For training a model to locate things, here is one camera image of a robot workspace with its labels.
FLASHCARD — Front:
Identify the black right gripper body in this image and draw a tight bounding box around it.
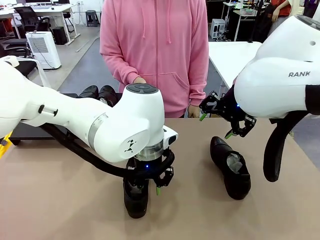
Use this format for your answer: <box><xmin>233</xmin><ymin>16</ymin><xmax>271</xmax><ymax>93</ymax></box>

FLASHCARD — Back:
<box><xmin>217</xmin><ymin>86</ymin><xmax>248</xmax><ymax>123</ymax></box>

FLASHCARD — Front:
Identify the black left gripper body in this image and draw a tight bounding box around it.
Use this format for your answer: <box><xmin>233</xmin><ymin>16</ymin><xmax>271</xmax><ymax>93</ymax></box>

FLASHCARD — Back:
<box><xmin>124</xmin><ymin>158</ymin><xmax>169</xmax><ymax>186</ymax></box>

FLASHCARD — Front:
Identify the person's left forearm pink sleeve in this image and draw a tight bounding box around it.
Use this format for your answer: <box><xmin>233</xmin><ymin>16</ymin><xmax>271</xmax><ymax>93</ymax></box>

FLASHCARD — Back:
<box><xmin>188</xmin><ymin>49</ymin><xmax>210</xmax><ymax>108</ymax></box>

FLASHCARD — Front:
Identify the person's right forearm pink sleeve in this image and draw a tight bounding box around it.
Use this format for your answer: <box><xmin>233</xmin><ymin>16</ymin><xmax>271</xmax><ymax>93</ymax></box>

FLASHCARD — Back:
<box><xmin>99</xmin><ymin>49</ymin><xmax>141</xmax><ymax>85</ymax></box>

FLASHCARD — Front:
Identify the person's left hand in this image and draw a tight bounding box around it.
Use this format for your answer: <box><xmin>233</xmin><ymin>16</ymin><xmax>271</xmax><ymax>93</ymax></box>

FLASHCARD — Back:
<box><xmin>187</xmin><ymin>104</ymin><xmax>201</xmax><ymax>118</ymax></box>

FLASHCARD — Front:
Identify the white table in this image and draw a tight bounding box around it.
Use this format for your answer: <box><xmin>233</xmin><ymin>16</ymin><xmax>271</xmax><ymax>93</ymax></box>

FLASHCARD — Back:
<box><xmin>208</xmin><ymin>41</ymin><xmax>263</xmax><ymax>97</ymax></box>

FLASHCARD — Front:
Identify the person in pink hoodie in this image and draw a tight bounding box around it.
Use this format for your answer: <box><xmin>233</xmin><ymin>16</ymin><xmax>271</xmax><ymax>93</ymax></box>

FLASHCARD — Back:
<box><xmin>99</xmin><ymin>0</ymin><xmax>210</xmax><ymax>118</ymax></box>

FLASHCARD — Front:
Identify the white computer case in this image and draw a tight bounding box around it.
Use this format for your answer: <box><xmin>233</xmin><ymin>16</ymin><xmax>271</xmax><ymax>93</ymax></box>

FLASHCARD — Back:
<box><xmin>211</xmin><ymin>18</ymin><xmax>228</xmax><ymax>40</ymax></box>

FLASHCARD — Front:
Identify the black framed desk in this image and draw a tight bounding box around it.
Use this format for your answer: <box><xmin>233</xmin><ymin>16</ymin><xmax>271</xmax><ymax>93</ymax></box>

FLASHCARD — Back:
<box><xmin>221</xmin><ymin>1</ymin><xmax>262</xmax><ymax>43</ymax></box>

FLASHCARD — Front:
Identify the beige hanging garment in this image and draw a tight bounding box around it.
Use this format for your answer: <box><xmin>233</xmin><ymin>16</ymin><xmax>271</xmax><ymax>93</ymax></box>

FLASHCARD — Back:
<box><xmin>287</xmin><ymin>0</ymin><xmax>305</xmax><ymax>17</ymax></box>

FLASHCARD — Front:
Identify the grey plastic stool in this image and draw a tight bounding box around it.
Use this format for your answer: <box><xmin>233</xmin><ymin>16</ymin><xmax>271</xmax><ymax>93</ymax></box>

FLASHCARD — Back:
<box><xmin>85</xmin><ymin>9</ymin><xmax>99</xmax><ymax>28</ymax></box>

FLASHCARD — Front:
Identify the white air purifier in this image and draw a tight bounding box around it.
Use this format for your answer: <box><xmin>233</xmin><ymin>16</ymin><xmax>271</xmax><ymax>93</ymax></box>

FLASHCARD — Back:
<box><xmin>25</xmin><ymin>31</ymin><xmax>62</xmax><ymax>70</ymax></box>

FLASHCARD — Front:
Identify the black computer tower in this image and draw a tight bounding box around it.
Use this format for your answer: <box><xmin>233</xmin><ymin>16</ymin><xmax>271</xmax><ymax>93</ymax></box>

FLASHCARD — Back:
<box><xmin>52</xmin><ymin>26</ymin><xmax>68</xmax><ymax>46</ymax></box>

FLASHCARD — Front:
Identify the black padded chair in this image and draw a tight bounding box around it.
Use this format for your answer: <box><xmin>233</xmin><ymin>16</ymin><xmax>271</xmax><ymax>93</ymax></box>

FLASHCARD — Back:
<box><xmin>0</xmin><ymin>37</ymin><xmax>38</xmax><ymax>77</ymax></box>

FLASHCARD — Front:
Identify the white office desk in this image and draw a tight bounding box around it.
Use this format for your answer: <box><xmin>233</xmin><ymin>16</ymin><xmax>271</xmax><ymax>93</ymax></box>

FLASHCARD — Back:
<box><xmin>0</xmin><ymin>3</ymin><xmax>81</xmax><ymax>46</ymax></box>

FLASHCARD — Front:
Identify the black office chair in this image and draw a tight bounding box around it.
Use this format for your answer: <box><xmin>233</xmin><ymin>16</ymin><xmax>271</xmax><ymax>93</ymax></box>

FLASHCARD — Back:
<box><xmin>13</xmin><ymin>6</ymin><xmax>52</xmax><ymax>35</ymax></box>

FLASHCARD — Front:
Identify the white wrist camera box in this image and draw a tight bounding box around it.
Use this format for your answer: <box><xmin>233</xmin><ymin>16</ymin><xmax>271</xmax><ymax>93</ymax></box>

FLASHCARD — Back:
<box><xmin>162</xmin><ymin>126</ymin><xmax>180</xmax><ymax>148</ymax></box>

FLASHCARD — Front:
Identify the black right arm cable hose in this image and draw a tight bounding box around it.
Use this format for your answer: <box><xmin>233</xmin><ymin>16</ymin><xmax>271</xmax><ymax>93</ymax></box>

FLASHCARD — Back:
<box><xmin>263</xmin><ymin>84</ymin><xmax>320</xmax><ymax>183</ymax></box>

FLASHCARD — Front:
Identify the yellow padded frame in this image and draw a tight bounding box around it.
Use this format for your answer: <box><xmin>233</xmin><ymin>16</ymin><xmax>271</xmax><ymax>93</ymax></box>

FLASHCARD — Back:
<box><xmin>0</xmin><ymin>131</ymin><xmax>13</xmax><ymax>160</ymax></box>

